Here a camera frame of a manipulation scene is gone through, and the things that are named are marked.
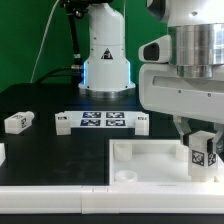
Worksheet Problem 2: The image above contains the white front obstacle rail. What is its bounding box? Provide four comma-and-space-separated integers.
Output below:
0, 183, 224, 214

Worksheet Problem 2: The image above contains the black cable hose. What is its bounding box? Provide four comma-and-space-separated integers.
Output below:
34, 0, 90, 84

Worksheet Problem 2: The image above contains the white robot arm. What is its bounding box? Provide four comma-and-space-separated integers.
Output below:
79, 0, 224, 154

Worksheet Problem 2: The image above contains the white obstacle rail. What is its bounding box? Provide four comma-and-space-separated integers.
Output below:
0, 143, 6, 166
0, 183, 224, 214

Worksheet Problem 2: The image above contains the apriltag marker sheet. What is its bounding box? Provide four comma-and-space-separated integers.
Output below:
65, 111, 147, 128

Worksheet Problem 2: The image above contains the white square tabletop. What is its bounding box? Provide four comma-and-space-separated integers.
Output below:
109, 139, 224, 186

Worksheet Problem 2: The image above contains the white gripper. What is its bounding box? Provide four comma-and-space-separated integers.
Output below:
139, 64, 224, 154

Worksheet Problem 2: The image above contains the white thin cable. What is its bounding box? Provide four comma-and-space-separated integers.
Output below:
29, 0, 61, 84

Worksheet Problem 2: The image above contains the white left obstacle rail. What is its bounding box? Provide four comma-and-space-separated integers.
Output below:
0, 143, 6, 166

